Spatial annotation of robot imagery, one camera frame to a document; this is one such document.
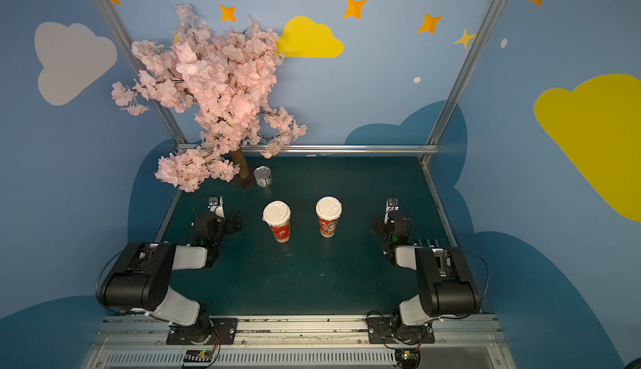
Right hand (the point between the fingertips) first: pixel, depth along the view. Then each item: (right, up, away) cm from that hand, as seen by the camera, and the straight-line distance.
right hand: (394, 214), depth 96 cm
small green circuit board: (-64, -39, -24) cm, 78 cm away
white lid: (-43, +2, -14) cm, 46 cm away
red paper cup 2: (-26, -4, -7) cm, 27 cm away
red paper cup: (-43, -6, -8) cm, 44 cm away
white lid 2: (-26, +4, -12) cm, 29 cm away
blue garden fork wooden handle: (+12, -10, -3) cm, 16 cm away
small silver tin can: (-54, +16, +12) cm, 58 cm away
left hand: (-65, +2, -1) cm, 65 cm away
